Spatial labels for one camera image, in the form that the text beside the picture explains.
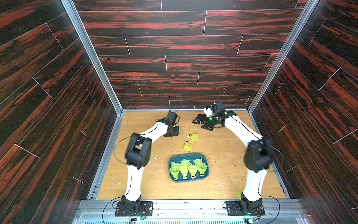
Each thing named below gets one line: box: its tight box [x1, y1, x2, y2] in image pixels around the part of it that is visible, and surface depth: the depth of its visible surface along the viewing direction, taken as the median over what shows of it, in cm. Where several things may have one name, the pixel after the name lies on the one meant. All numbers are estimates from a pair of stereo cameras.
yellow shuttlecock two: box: [181, 158, 192, 167], surface depth 88 cm
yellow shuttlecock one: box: [197, 162, 208, 177], surface depth 86 cm
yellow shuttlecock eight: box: [169, 161, 180, 181], surface depth 86 cm
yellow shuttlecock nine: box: [178, 160, 190, 181], surface depth 84 cm
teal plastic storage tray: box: [168, 153, 210, 183], surface depth 85 cm
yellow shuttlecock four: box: [188, 164, 199, 180], surface depth 84 cm
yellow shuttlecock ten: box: [186, 133, 200, 142], surface depth 103 cm
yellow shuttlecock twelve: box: [183, 140, 193, 153], surface depth 99 cm
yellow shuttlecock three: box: [192, 157, 203, 166], surface depth 88 cm
